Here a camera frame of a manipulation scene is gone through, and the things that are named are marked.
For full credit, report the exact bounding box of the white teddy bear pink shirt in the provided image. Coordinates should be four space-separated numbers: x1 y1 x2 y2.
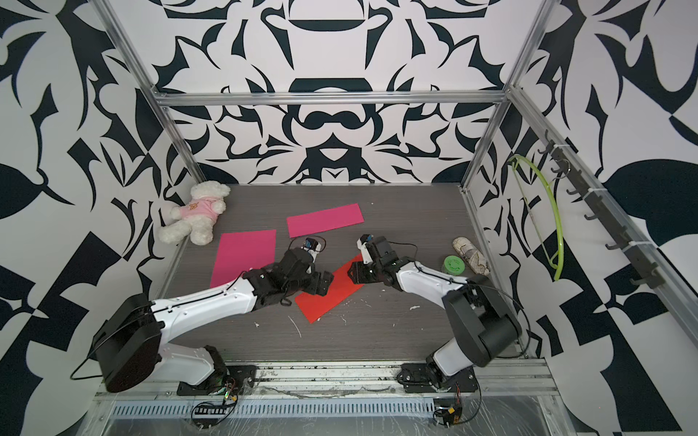
158 181 231 246

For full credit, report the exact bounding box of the red square paper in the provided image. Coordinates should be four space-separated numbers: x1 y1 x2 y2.
294 254 363 323

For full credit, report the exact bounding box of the right black connector board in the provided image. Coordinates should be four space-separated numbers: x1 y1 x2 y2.
433 403 463 428

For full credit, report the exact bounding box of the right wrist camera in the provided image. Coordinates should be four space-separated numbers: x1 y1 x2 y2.
356 234 376 265

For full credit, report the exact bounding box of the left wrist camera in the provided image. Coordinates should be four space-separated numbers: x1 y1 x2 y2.
303 237 323 254

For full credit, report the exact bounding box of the black wall hook rack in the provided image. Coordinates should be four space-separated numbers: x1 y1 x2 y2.
542 130 666 289

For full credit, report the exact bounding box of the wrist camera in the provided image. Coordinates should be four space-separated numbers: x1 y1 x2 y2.
303 237 323 254
356 234 376 265

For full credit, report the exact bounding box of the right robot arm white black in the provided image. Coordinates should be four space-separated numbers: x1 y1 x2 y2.
347 234 523 386

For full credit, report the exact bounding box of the green round lid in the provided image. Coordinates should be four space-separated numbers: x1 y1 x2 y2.
441 255 465 276

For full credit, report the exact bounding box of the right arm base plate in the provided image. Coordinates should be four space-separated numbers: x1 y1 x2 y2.
396 363 478 393

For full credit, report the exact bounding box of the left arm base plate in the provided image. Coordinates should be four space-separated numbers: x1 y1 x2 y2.
176 364 258 397

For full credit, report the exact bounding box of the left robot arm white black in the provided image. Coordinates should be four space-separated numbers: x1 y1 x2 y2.
91 247 334 394

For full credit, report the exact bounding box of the white grey sneaker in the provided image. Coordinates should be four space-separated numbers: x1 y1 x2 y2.
452 236 491 276

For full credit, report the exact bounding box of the magenta paper sheet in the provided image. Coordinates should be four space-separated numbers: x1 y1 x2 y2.
210 230 276 288
286 203 365 238

